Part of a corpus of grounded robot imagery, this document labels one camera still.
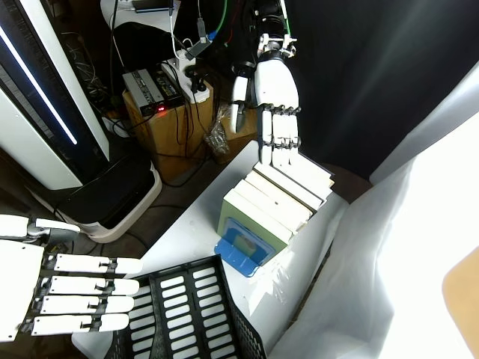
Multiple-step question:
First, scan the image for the black plastic file rack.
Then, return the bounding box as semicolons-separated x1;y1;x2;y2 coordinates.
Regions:
104;255;269;359

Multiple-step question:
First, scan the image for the small cream spine book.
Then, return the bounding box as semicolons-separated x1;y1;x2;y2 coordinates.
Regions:
241;177;314;225

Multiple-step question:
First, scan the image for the white floor socket strip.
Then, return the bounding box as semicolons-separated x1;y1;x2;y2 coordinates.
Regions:
101;116;130;136

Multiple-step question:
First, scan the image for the blue plastic bookend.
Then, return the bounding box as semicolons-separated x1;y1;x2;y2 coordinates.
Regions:
213;218;273;278

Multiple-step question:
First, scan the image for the flat grey device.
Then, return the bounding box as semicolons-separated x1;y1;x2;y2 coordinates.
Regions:
131;0;174;14

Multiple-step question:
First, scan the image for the USB adapter dongle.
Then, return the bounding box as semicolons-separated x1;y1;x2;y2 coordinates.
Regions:
186;17;209;60

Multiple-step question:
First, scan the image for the white power strip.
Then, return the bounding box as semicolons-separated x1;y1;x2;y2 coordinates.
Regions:
160;55;210;105

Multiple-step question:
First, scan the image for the tan wooden board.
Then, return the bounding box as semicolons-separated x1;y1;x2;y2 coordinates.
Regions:
441;246;479;359

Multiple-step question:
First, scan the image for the tan cover book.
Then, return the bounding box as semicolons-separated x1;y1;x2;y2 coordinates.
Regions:
260;161;334;198

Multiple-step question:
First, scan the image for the black century spine book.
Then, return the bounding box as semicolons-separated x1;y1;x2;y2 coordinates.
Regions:
284;149;336;188

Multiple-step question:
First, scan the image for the silver power supply box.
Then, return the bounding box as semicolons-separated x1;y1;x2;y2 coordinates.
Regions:
122;69;168;117

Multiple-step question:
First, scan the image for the large brown cardboard box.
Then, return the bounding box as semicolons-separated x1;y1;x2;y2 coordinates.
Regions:
122;80;215;184

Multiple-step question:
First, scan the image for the white base unit black top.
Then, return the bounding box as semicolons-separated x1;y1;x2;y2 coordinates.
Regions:
28;155;162;244

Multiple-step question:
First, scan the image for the green network cable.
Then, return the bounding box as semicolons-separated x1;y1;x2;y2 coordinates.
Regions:
207;0;230;41

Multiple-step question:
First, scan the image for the light green cover book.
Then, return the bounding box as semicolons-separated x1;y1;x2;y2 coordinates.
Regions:
216;189;296;267

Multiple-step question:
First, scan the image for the white round table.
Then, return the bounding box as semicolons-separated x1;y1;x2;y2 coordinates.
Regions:
100;0;177;37

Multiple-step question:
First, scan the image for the black curtain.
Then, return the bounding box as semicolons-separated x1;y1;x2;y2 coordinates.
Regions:
216;0;479;182

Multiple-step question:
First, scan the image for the crinkled clear plastic bag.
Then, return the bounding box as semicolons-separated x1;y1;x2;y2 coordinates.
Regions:
203;105;231;156

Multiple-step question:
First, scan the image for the black rounded cushion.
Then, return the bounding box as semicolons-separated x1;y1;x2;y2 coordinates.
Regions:
112;21;184;70

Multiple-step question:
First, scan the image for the white backdrop cloth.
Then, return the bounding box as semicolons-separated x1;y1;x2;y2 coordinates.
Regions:
269;61;479;359

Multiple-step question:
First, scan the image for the small brown cardboard box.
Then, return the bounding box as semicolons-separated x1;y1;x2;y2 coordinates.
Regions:
219;111;263;153

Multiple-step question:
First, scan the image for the black power supply box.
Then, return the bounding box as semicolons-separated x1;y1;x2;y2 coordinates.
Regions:
151;70;185;109

